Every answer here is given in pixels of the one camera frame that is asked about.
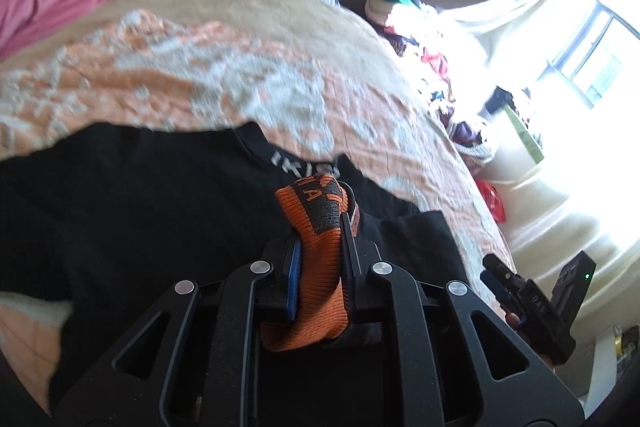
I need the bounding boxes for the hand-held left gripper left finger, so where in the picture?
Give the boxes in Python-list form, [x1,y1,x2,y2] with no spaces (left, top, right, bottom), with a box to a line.
[50,234,304,427]

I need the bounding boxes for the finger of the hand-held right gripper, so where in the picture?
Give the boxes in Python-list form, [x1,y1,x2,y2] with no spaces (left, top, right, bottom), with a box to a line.
[479,272,516,310]
[482,254,523,290]

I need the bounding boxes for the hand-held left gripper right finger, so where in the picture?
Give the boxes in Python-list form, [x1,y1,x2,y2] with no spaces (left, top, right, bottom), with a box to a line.
[340,212,586,427]

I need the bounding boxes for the orange and grey sock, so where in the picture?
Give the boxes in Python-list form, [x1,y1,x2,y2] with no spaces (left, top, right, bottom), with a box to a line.
[260,173,362,353]

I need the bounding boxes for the black shirt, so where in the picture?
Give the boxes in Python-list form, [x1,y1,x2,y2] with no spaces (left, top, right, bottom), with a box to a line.
[0,121,471,418]

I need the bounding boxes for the pile of colourful clothes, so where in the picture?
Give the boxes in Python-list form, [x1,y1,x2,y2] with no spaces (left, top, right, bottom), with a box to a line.
[380,4,501,165]

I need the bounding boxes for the red plastic bag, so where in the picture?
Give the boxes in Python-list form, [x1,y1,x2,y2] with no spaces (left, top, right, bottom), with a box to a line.
[475,179,508,224]

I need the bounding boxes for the white curtain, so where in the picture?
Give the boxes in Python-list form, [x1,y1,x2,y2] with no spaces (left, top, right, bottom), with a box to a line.
[435,0,640,308]

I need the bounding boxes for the orange and white fleece blanket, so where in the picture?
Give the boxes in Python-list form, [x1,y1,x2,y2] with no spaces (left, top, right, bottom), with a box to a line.
[0,0,516,413]

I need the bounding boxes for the window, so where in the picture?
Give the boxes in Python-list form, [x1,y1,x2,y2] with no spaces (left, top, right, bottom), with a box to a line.
[547,2,638,110]

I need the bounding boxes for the green and white soft toy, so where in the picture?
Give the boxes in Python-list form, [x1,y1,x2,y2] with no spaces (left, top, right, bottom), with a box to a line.
[364,0,426,28]

